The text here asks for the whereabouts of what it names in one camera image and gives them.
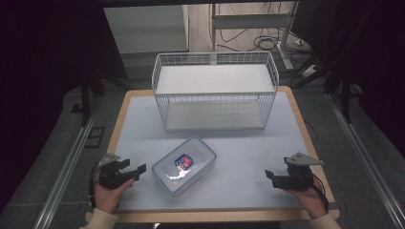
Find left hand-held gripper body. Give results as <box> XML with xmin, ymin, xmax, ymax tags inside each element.
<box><xmin>97</xmin><ymin>153</ymin><xmax>135</xmax><ymax>191</ymax></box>

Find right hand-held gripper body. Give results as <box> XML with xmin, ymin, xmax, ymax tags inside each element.
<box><xmin>271</xmin><ymin>151</ymin><xmax>325</xmax><ymax>192</ymax></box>

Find clear plastic food container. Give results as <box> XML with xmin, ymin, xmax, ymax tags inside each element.
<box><xmin>151</xmin><ymin>135</ymin><xmax>218</xmax><ymax>198</ymax></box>

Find white wire basket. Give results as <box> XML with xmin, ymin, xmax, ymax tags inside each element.
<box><xmin>151</xmin><ymin>51</ymin><xmax>280</xmax><ymax>132</ymax></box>

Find person's left hand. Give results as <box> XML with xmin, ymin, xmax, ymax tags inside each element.
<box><xmin>92</xmin><ymin>178</ymin><xmax>136</xmax><ymax>215</ymax></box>

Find person's right hand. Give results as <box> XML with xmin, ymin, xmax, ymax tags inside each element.
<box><xmin>284</xmin><ymin>177</ymin><xmax>330</xmax><ymax>220</ymax></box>

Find pale blue table mat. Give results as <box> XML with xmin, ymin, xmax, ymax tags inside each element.
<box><xmin>114</xmin><ymin>91</ymin><xmax>320</xmax><ymax>213</ymax></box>

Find black floor plate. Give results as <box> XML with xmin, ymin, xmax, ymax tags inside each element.
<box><xmin>83</xmin><ymin>126</ymin><xmax>106</xmax><ymax>149</ymax></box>

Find black metal stand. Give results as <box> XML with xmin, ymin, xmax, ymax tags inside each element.
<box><xmin>292</xmin><ymin>56</ymin><xmax>364</xmax><ymax>125</ymax></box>
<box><xmin>70</xmin><ymin>71</ymin><xmax>132</xmax><ymax>128</ymax></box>

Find white power strip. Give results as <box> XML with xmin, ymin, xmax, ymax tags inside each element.
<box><xmin>300</xmin><ymin>64</ymin><xmax>320</xmax><ymax>79</ymax></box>

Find white cabinet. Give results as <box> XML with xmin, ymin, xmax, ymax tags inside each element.
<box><xmin>102</xmin><ymin>4</ymin><xmax>190</xmax><ymax>55</ymax></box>

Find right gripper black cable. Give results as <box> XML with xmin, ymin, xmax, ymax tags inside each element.
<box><xmin>311</xmin><ymin>173</ymin><xmax>330</xmax><ymax>214</ymax></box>

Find aluminium floor rail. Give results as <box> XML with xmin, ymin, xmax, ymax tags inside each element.
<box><xmin>32</xmin><ymin>94</ymin><xmax>103</xmax><ymax>229</ymax></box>
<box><xmin>325</xmin><ymin>92</ymin><xmax>405</xmax><ymax>229</ymax></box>

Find black floor cables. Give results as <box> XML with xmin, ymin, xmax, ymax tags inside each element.
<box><xmin>208</xmin><ymin>2</ymin><xmax>319</xmax><ymax>80</ymax></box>

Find white metal desk frame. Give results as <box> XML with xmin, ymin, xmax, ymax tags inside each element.
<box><xmin>209</xmin><ymin>1</ymin><xmax>300</xmax><ymax>72</ymax></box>

